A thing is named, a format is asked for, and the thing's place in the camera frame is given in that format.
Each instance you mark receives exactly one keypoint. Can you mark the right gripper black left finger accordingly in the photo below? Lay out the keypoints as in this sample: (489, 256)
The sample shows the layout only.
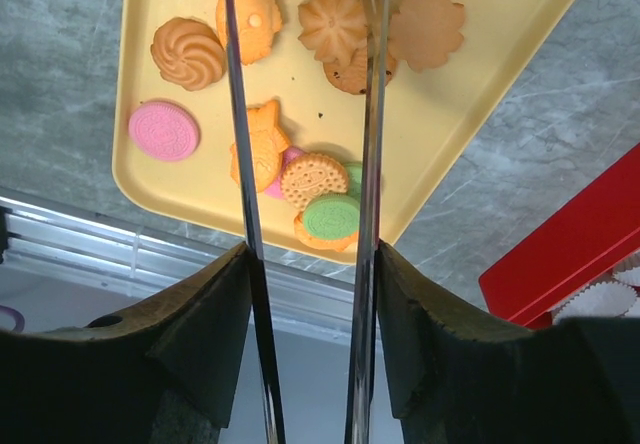
(164, 370)

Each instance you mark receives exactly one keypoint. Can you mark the yellow cookie tray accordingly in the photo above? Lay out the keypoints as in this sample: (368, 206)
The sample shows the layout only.
(429, 117)

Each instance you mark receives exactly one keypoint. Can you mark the flower butter cookie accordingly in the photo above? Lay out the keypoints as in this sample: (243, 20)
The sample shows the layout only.
(333, 29)

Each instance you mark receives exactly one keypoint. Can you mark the aluminium table rail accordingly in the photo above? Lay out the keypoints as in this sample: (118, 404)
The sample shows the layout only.
(92, 249)

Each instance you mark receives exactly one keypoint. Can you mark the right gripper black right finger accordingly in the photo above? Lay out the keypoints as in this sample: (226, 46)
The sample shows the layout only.
(457, 374)

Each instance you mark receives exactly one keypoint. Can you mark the green sandwich cookie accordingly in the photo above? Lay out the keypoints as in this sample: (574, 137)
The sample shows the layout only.
(354, 173)
(332, 217)

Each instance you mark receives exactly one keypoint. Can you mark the beige dotted round cookie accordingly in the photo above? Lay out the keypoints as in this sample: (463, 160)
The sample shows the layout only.
(310, 176)

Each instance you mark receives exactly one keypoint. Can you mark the steel tongs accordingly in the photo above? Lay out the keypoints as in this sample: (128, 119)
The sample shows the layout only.
(363, 329)

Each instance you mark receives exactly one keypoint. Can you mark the white paper cup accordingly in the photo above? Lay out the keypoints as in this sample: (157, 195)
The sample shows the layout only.
(608, 298)
(627, 271)

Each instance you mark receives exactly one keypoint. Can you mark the chocolate chip cookie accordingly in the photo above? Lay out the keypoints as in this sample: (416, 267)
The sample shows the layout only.
(351, 78)

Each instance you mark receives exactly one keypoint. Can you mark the maple leaf cookie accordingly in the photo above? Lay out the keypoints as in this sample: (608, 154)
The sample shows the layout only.
(423, 33)

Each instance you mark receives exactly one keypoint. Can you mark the pink sandwich cookie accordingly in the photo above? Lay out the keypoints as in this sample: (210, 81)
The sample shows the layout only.
(164, 131)
(274, 190)

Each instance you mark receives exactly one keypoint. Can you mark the swirl butter cookie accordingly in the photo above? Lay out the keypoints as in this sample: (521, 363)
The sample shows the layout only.
(188, 53)

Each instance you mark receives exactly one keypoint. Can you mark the red cookie box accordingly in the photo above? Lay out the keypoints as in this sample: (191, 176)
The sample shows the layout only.
(595, 230)

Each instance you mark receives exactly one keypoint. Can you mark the small orange fish cookie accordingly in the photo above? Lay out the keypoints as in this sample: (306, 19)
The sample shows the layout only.
(268, 143)

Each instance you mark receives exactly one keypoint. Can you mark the orange fish cookie under stack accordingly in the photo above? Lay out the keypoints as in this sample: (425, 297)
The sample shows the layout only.
(338, 245)

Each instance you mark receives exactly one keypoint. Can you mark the large orange fish cookie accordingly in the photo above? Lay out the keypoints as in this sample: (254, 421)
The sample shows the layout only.
(258, 21)

